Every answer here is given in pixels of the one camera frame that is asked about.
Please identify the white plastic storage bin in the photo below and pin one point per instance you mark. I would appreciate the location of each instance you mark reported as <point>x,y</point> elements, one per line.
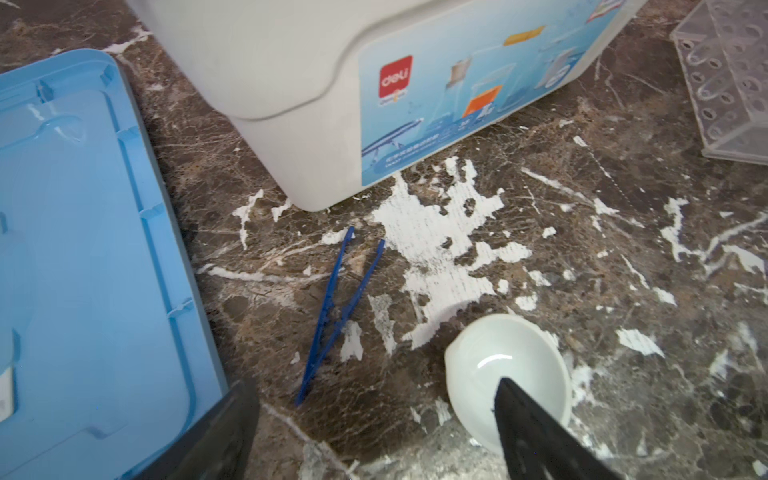
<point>335,96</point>

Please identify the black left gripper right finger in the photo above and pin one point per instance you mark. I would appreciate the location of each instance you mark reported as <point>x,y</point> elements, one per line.
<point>535,445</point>

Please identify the clear test tube rack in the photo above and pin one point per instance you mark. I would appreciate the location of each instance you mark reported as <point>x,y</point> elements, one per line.
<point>722,48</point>

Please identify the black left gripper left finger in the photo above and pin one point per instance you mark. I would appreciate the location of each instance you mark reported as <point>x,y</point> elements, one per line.
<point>218,445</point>

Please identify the white funnel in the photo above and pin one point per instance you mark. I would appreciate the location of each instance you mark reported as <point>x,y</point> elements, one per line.
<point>501,346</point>

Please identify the blue plastic tweezers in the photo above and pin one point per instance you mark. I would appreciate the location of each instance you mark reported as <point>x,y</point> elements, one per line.
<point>333,318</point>

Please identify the blue plastic bin lid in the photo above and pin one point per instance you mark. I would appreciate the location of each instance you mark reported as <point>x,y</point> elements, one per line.
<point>107,358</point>

